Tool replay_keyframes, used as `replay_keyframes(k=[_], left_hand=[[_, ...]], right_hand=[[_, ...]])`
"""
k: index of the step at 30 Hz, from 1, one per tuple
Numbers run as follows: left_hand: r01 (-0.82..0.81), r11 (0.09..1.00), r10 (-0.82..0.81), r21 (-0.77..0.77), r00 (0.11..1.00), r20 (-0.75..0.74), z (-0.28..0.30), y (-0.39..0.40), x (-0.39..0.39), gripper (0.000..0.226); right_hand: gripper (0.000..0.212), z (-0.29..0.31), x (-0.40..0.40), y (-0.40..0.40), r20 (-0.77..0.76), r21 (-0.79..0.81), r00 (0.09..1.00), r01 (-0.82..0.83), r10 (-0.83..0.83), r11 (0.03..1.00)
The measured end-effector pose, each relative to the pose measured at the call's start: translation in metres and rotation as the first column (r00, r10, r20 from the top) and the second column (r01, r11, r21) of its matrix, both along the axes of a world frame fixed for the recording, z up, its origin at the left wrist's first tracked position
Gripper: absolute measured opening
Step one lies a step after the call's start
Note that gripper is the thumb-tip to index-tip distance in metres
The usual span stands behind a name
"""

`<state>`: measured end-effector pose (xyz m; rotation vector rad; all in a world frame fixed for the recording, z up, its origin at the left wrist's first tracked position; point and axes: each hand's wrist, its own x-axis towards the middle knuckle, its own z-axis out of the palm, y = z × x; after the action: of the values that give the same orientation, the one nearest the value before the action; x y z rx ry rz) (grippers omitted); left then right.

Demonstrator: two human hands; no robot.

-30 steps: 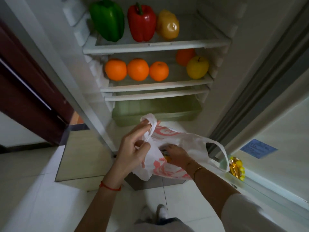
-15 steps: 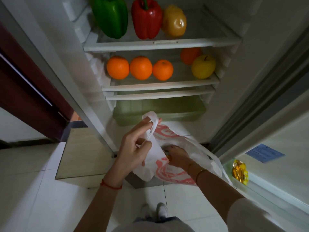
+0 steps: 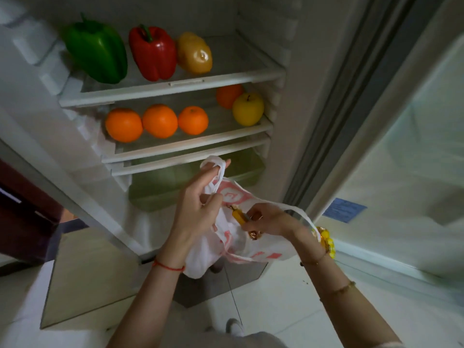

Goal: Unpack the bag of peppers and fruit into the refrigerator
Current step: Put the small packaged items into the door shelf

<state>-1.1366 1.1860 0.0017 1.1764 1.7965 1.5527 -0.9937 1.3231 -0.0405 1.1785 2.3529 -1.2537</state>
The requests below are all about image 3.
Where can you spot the green bell pepper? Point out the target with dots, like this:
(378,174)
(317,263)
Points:
(98,50)

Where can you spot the white crisper cover shelf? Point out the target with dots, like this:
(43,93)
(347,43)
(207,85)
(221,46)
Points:
(181,157)

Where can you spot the white red-printed plastic bag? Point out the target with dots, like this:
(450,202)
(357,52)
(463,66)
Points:
(203,257)

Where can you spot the grey white shoe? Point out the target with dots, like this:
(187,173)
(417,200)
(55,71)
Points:
(233,327)

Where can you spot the blue inner door sticker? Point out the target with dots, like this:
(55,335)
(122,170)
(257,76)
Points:
(344,210)

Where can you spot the person's right forearm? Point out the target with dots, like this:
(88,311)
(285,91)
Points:
(344,311)

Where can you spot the person's right hand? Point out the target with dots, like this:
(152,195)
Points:
(275,221)

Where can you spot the clear bottom door bin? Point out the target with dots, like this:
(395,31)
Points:
(380,257)

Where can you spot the yellow apple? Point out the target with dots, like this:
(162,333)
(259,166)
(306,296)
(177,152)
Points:
(248,109)

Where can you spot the orange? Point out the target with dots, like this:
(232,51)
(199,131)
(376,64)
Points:
(124,125)
(193,120)
(160,121)
(228,94)

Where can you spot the wide white glass shelf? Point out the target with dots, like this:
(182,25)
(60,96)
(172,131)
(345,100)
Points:
(239,61)

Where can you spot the dark wooden door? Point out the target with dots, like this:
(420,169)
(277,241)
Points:
(21,177)

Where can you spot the dark wooden door frame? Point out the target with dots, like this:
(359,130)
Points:
(21,235)

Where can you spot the yellow candy packet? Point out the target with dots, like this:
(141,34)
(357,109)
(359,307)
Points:
(238,215)

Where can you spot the beige small cabinet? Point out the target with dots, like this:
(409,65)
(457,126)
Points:
(87,271)

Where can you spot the yellow bell pepper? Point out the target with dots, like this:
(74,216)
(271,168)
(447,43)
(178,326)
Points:
(194,54)

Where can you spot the dark red refrigerator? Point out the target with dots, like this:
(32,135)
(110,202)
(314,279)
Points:
(319,105)

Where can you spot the narrow white glass shelf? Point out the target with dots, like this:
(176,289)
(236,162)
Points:
(221,123)

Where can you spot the person's left hand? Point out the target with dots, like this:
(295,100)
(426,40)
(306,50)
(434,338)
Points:
(192,221)

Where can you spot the golden round candy packet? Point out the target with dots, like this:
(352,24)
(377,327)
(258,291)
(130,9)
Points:
(254,235)

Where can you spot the red bell pepper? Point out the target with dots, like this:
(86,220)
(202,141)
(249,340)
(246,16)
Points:
(153,52)

